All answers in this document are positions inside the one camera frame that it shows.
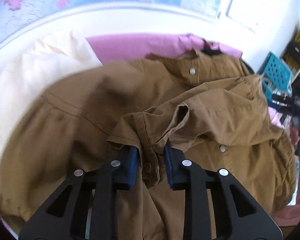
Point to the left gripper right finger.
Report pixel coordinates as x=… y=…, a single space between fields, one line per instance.
x=216 y=198

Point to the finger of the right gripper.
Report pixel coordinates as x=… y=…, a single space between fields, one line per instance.
x=279 y=102

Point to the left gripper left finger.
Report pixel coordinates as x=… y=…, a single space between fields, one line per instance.
x=84 y=205

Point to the olive brown jacket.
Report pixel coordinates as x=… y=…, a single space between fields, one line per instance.
x=210 y=107

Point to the person's right hand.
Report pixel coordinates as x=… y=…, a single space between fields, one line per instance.
x=296 y=137

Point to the teal top basket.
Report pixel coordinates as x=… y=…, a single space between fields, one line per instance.
x=276 y=77

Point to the black handbag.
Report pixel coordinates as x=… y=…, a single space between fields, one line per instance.
x=294 y=51

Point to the black garment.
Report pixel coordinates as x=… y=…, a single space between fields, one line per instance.
x=211 y=48

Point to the cream pillow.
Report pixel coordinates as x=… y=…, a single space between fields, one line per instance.
x=34 y=68

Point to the pink daisy bed sheet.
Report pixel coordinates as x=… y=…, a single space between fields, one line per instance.
x=132 y=47

